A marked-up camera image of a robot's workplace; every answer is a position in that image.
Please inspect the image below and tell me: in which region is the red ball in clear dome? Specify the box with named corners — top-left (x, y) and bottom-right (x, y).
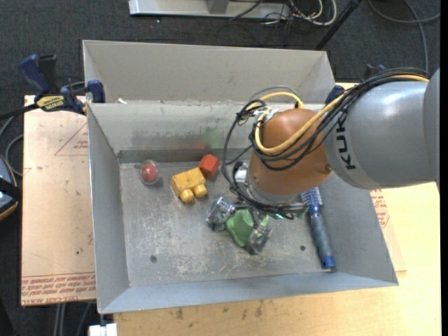
top-left (139, 159), bottom-right (162, 186)

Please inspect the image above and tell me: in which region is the brown cardboard board red print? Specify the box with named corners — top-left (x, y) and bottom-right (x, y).
top-left (20, 94), bottom-right (409, 307)

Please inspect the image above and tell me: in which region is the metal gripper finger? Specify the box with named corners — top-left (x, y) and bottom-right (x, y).
top-left (206, 196), bottom-right (237, 232)
top-left (246, 216), bottom-right (274, 256)

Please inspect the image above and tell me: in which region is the green rounded toy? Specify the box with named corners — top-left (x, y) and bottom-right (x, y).
top-left (225, 208), bottom-right (271, 248)

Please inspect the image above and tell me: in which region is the grey metal bin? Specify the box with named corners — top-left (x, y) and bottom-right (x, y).
top-left (82, 39), bottom-right (400, 314)

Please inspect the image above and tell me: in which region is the yellow toy block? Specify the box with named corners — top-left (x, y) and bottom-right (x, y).
top-left (169, 167), bottom-right (209, 204)

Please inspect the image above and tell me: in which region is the blue hairbrush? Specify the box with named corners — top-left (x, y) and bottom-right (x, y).
top-left (300, 186), bottom-right (337, 270)

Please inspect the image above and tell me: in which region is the red-brown small block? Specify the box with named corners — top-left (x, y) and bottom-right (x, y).
top-left (198, 154), bottom-right (221, 180)

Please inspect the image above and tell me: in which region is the black cylinder on white bracket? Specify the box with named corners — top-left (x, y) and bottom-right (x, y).
top-left (234, 159), bottom-right (250, 186)

